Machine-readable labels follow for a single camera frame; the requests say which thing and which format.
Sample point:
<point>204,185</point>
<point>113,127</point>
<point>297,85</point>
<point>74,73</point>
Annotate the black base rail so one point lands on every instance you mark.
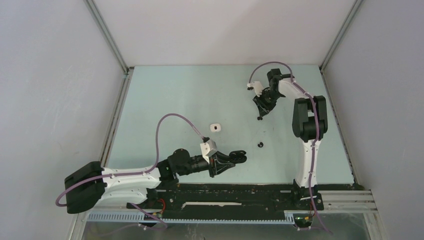
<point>229,202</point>

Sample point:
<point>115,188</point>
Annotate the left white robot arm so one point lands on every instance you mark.
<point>93,185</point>

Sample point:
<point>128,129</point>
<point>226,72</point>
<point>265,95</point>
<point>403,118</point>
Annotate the white earbud case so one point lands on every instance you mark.
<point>215,127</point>

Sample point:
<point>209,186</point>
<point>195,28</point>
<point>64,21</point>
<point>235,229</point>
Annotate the black earbud case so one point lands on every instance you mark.
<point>238,156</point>

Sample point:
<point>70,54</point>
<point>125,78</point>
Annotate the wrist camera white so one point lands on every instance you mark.
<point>256,86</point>
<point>208,149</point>

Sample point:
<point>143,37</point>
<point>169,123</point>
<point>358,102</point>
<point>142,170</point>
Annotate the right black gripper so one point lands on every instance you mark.
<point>264,108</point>

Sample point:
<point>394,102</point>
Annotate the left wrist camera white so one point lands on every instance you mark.
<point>208,149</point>

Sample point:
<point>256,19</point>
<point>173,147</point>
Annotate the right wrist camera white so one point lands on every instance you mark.
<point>256,86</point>

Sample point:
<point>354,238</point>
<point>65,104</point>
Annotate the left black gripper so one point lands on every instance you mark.
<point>219,162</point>

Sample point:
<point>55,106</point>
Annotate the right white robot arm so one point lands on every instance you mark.
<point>309,124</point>

